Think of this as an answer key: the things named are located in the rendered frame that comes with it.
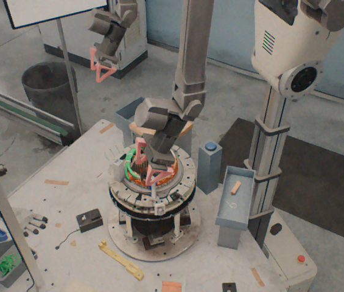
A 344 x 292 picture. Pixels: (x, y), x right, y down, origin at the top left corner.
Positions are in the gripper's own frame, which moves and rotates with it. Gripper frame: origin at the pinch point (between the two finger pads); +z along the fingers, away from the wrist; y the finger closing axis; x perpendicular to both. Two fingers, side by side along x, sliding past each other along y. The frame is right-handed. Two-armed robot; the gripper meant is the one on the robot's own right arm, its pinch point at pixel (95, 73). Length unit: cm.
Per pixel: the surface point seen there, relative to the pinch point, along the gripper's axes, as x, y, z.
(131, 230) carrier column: 27, 32, 45
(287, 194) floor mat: 174, -16, 55
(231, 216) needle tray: 46, 49, 14
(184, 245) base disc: 46, 41, 41
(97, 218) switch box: 19, 18, 53
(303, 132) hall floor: 217, -69, 30
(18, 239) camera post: -16, 38, 45
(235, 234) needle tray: 57, 49, 25
